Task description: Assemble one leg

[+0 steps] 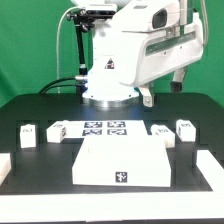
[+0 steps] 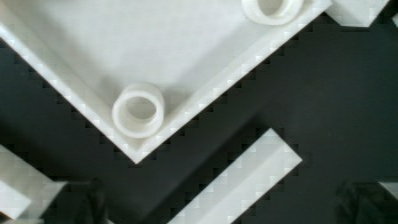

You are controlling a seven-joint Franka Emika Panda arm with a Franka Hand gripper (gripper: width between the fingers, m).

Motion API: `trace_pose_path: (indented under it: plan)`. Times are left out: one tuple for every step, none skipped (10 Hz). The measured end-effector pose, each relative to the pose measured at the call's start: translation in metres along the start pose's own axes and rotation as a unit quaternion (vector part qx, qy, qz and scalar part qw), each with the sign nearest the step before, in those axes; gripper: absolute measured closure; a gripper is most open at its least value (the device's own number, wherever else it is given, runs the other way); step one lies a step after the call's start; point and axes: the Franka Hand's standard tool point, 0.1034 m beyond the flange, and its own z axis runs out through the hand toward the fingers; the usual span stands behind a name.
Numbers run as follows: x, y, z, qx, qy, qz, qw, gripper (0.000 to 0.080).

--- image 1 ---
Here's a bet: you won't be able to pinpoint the white square tabletop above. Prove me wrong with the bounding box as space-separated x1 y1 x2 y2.
72 136 171 187

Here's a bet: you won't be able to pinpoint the white fence piece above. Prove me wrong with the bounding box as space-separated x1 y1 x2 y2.
0 153 11 185
196 150 224 192

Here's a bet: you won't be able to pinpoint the white obstacle fence front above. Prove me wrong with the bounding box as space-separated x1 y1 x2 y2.
0 192 224 223

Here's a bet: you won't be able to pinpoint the white marker sheet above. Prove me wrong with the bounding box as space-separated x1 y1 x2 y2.
65 120 147 139

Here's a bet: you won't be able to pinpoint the white fence left piece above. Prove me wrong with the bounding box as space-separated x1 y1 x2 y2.
0 153 11 185

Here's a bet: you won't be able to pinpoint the black cables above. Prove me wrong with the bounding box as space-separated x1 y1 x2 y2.
38 76 84 95

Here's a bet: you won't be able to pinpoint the grey cable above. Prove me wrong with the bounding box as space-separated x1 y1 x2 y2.
55 5 84 94

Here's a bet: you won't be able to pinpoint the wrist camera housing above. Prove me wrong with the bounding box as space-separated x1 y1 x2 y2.
122 0 180 32

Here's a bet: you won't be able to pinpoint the mounted depth camera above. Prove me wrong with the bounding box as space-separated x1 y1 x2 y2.
86 10 115 20

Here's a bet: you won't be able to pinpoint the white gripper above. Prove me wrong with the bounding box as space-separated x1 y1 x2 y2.
118 13 203 107

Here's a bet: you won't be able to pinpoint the white fence right piece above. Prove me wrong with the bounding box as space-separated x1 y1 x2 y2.
196 150 224 192

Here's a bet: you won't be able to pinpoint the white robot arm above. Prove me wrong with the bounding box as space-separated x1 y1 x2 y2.
71 0 208 107

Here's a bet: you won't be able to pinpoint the black camera stand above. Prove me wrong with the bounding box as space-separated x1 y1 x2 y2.
66 9 94 92

